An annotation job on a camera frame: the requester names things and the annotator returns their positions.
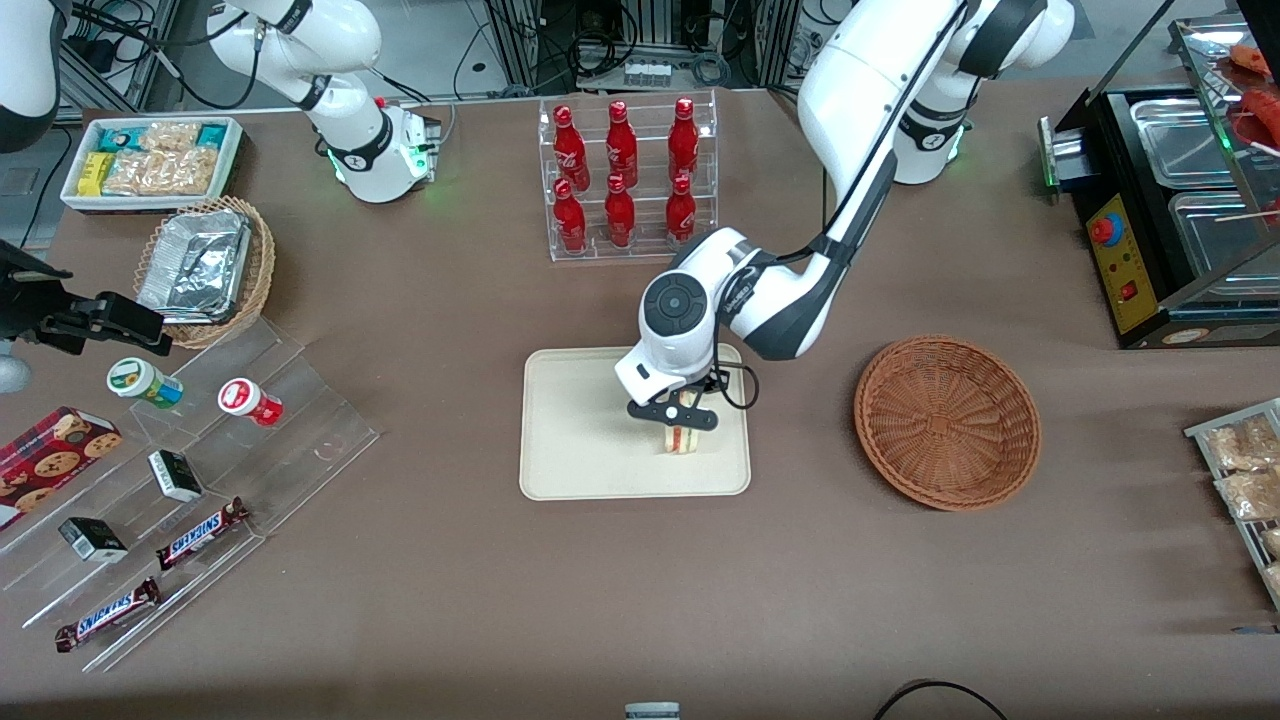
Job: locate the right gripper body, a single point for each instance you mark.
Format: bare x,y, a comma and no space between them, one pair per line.
28,312

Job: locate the triangular sandwich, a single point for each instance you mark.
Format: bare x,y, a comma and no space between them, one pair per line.
678,442

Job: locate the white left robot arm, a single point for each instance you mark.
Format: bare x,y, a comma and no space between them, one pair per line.
870,80

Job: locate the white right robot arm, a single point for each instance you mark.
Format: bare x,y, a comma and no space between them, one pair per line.
360,140

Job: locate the cream rectangular serving tray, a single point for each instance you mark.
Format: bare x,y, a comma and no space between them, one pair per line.
580,440

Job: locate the tan oval wicker basket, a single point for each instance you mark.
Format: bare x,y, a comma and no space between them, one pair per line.
262,270

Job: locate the brown round wicker basket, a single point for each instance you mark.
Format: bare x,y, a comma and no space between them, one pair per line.
945,420

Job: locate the green lid snack cup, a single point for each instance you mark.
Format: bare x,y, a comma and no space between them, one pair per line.
135,378

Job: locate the silver foil container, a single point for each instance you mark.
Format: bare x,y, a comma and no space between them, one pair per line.
195,265

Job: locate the white rectangular snack bin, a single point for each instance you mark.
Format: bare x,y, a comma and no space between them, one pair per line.
150,203

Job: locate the clear acrylic bottle rack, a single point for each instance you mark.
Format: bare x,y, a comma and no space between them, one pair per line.
645,245

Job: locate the red chocolate cookie box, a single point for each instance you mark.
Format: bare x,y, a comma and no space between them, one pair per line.
50,460

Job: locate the yellow snack packet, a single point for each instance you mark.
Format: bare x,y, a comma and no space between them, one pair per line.
95,173

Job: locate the clear rice cracker packet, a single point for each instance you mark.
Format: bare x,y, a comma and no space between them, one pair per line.
192,172
170,136
135,174

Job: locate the red lid snack cup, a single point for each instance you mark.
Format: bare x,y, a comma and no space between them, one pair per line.
245,398

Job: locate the red cola bottle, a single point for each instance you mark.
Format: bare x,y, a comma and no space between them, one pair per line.
621,145
619,218
569,150
570,222
683,140
680,218

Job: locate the small black white box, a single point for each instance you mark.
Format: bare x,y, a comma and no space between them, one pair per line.
175,475
92,540

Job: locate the teal snack packet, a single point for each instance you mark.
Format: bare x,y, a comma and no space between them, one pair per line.
212,134
118,138

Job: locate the clear acrylic stepped display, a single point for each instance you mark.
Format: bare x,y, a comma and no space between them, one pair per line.
300,400

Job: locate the brown snickers bar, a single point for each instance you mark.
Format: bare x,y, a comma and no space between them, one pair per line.
200,535
105,615

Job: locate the white power strip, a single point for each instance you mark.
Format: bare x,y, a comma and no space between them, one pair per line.
648,74

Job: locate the small grey device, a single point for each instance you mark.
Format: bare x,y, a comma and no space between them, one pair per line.
652,712

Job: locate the black food warmer machine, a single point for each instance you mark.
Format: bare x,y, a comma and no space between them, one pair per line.
1130,270

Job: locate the steel warmer pan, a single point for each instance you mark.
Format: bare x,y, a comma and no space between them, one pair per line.
1180,140
1215,235

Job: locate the clear fried snack packet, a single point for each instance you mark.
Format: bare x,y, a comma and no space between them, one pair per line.
1272,543
1240,445
1273,580
1250,494

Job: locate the small blue flat object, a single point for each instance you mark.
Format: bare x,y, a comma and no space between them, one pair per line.
1255,630

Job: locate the red grilled sausage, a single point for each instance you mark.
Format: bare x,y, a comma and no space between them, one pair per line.
1255,58

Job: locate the aluminium frame rack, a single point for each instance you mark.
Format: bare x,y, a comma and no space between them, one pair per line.
520,40

